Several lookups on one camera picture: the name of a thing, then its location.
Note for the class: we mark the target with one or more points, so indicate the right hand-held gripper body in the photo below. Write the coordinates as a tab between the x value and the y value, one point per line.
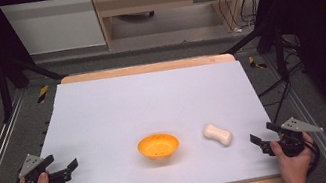
292	138

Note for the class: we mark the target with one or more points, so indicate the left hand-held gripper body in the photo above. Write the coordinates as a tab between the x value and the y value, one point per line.
34	175

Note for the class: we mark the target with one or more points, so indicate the white bone-shaped toy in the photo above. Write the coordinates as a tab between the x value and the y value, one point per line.
217	134

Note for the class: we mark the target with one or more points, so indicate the orange bowl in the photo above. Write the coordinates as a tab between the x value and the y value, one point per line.
158	145

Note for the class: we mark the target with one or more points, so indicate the person's right hand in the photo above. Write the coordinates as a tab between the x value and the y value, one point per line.
294	165

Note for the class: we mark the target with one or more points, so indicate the yellow black striped tape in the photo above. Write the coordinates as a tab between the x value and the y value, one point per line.
256	63
43	93

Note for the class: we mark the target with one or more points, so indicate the black metal stand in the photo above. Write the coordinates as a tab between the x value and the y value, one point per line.
4	85
274	41

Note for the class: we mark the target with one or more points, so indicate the white table cover sheet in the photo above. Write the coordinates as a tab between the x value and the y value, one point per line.
153	106

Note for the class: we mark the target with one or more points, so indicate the wooden table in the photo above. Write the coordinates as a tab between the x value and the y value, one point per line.
146	67

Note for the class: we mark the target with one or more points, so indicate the white cabinet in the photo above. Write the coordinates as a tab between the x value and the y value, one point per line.
54	26

